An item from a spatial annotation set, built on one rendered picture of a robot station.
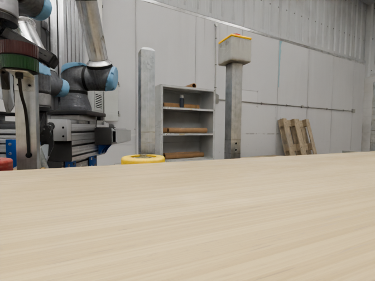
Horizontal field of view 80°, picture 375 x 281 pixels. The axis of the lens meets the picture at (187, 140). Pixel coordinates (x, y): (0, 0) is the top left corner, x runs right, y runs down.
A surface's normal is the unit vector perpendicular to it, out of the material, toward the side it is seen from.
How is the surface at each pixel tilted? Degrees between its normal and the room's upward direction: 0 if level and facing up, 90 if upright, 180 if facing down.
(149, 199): 0
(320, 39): 90
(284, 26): 90
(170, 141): 90
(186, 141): 90
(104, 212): 0
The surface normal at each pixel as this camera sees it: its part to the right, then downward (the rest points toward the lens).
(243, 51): 0.40, 0.05
